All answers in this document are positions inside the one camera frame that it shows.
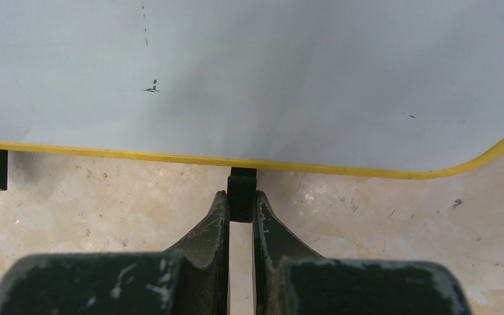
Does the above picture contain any yellow-framed whiteboard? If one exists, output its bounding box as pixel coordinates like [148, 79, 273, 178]
[0, 1, 504, 179]

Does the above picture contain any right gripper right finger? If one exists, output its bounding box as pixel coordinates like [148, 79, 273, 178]
[253, 191, 322, 314]

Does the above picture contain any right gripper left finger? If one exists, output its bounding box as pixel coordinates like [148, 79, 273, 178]
[165, 191, 230, 314]

